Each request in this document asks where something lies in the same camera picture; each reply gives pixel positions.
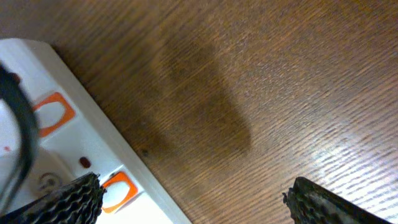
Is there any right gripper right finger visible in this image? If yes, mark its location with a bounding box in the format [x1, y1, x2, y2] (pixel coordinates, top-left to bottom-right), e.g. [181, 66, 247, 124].
[282, 177, 391, 224]

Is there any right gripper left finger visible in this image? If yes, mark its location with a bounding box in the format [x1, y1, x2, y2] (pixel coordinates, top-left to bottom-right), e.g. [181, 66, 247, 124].
[1, 172, 106, 224]

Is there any black USB charging cable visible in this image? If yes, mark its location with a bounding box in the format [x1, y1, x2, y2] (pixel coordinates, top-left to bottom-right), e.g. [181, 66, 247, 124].
[0, 63, 40, 215]

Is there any white power strip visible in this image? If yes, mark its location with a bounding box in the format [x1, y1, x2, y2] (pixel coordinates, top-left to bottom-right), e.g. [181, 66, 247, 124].
[1, 39, 188, 223]

